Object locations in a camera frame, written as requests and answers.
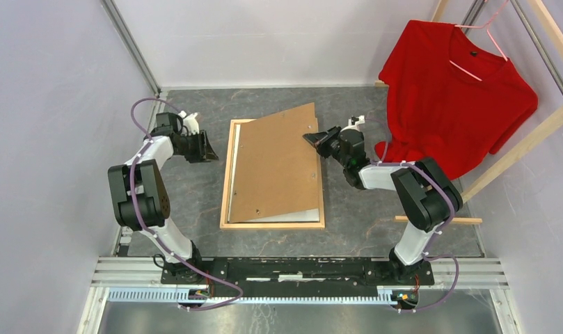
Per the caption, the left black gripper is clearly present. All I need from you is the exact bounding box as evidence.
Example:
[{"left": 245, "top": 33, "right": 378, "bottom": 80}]
[{"left": 175, "top": 130, "right": 219, "bottom": 164}]

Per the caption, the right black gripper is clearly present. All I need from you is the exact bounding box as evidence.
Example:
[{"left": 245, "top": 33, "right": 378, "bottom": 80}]
[{"left": 303, "top": 125, "right": 349, "bottom": 168}]

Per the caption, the brown backing board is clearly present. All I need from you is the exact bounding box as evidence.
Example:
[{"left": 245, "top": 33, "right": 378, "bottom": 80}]
[{"left": 230, "top": 102, "right": 319, "bottom": 223}]

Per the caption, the wooden picture frame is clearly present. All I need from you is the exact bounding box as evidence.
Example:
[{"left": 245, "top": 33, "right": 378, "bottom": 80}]
[{"left": 219, "top": 119, "right": 326, "bottom": 230}]

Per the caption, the photo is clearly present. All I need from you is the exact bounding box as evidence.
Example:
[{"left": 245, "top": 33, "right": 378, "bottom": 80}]
[{"left": 228, "top": 127, "right": 319, "bottom": 223}]

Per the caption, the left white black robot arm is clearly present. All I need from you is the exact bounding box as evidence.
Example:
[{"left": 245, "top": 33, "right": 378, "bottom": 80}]
[{"left": 108, "top": 111, "right": 218, "bottom": 284}]

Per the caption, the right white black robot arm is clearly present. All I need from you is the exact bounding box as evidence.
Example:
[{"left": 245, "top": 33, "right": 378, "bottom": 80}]
[{"left": 303, "top": 127, "right": 463, "bottom": 284}]

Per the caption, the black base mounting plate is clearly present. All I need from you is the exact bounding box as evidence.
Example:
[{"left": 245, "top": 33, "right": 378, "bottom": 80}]
[{"left": 152, "top": 254, "right": 435, "bottom": 299}]

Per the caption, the red t-shirt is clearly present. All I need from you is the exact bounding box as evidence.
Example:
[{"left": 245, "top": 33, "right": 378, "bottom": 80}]
[{"left": 374, "top": 20, "right": 538, "bottom": 180}]

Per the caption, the pink clothes hanger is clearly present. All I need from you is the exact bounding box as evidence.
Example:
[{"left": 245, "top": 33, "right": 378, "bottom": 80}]
[{"left": 448, "top": 0, "right": 510, "bottom": 83}]

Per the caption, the wooden clothes rack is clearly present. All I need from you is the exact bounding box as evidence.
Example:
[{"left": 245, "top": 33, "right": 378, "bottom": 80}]
[{"left": 374, "top": 0, "right": 563, "bottom": 227}]

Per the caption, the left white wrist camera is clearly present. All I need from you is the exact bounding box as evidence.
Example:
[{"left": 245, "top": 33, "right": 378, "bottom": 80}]
[{"left": 178, "top": 111, "right": 200, "bottom": 135}]

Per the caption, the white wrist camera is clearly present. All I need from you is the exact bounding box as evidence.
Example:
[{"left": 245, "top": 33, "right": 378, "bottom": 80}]
[
  {"left": 347, "top": 116, "right": 365, "bottom": 130},
  {"left": 178, "top": 111, "right": 200, "bottom": 135}
]

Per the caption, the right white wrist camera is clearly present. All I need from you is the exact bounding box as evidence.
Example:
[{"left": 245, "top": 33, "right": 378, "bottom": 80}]
[{"left": 347, "top": 116, "right": 365, "bottom": 130}]

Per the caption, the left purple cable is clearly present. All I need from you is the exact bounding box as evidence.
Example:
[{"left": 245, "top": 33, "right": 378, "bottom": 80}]
[{"left": 129, "top": 97, "right": 244, "bottom": 312}]

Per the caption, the metal corner post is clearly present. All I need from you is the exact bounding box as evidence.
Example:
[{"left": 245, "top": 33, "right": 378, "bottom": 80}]
[{"left": 100, "top": 0, "right": 161, "bottom": 97}]

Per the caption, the aluminium rail frame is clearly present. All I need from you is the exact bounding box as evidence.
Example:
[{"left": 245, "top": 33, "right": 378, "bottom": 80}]
[{"left": 77, "top": 257, "right": 523, "bottom": 333}]

